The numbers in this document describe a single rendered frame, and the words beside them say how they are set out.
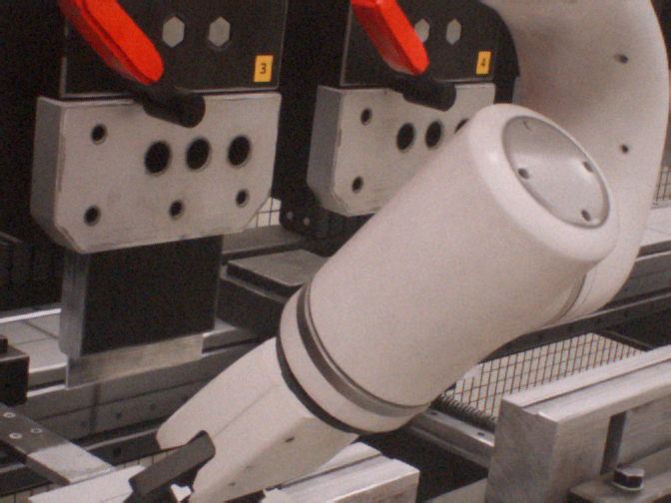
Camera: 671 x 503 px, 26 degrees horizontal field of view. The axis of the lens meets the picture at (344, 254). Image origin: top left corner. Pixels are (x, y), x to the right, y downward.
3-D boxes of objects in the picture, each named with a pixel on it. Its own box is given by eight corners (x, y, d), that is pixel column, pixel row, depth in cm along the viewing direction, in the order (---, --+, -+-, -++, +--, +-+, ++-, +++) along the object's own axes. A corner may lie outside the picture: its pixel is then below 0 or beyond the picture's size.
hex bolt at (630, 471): (632, 494, 120) (635, 477, 119) (604, 482, 121) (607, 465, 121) (648, 487, 122) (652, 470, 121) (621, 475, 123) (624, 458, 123)
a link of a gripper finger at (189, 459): (274, 401, 73) (249, 441, 78) (137, 457, 70) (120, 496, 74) (284, 420, 73) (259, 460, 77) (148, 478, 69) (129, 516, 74)
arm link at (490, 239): (405, 250, 75) (279, 268, 68) (573, 90, 67) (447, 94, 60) (486, 387, 72) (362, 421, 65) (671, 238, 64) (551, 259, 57)
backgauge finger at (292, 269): (417, 406, 111) (426, 345, 109) (195, 309, 127) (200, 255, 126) (509, 379, 120) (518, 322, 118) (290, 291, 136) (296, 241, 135)
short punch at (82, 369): (76, 395, 79) (89, 231, 77) (55, 383, 81) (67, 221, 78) (211, 364, 87) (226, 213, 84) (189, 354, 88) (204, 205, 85)
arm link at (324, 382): (398, 251, 74) (365, 281, 76) (278, 270, 68) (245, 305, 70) (480, 387, 72) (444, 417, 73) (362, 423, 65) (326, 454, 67)
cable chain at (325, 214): (316, 240, 149) (320, 204, 148) (277, 226, 153) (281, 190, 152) (553, 203, 181) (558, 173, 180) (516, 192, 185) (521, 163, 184)
